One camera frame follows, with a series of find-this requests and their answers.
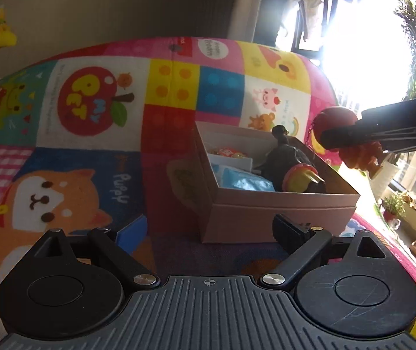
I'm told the pink cardboard box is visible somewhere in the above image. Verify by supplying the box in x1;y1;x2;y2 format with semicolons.
193;121;361;244

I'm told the red and orange toy figure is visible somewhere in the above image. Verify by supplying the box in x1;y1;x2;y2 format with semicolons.
305;106;385;172

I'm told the yellow pudding toy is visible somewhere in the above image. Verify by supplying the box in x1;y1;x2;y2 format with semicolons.
282;163;320;194

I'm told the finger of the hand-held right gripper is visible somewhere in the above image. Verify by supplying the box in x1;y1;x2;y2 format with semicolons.
319;125;416;153
360;95;416;130

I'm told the white flower pot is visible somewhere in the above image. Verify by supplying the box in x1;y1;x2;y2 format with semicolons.
370;160;400;191

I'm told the colourful cartoon play mat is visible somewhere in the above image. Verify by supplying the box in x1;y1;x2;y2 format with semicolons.
0;36;416;350

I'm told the blue tissue pack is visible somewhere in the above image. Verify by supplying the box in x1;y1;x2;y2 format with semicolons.
210;163;276;192

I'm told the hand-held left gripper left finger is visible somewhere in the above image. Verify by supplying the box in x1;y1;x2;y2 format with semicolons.
33;214;160;288

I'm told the small potted plant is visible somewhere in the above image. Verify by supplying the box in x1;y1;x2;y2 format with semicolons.
380;191;408;227

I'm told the black plush toy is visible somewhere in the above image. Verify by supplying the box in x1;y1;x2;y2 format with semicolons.
257;125;327;195

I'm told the white battery charger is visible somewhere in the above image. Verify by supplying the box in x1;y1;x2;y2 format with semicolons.
208;155;253;173

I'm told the yellow green plush toy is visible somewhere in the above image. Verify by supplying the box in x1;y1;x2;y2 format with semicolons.
0;5;18;54

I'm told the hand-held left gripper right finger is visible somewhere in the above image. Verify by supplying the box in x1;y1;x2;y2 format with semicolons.
261;214;390;288

